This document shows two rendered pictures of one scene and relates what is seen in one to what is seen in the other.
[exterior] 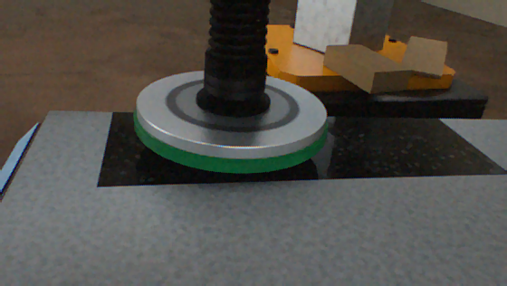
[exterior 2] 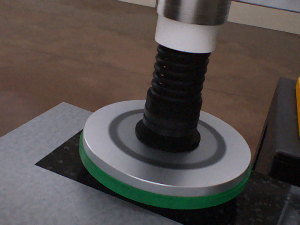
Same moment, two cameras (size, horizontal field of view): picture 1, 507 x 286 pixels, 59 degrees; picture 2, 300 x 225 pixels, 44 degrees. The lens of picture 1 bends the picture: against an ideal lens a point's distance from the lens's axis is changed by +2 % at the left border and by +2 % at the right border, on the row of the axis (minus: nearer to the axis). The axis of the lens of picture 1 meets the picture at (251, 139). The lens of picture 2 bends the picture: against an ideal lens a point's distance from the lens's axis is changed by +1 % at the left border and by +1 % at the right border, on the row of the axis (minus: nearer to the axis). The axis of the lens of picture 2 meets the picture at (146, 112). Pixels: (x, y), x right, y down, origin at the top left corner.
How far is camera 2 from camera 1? 0.20 m
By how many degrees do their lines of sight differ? 29
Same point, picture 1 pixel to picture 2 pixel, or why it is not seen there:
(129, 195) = (46, 179)
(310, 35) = not seen: outside the picture
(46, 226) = not seen: outside the picture
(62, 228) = not seen: outside the picture
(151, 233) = (30, 213)
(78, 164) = (40, 144)
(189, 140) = (94, 153)
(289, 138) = (176, 182)
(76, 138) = (59, 125)
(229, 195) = (113, 211)
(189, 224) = (62, 219)
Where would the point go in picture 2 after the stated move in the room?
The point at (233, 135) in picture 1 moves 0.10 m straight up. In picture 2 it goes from (131, 161) to (144, 77)
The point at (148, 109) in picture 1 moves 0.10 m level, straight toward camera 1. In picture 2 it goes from (94, 120) to (49, 155)
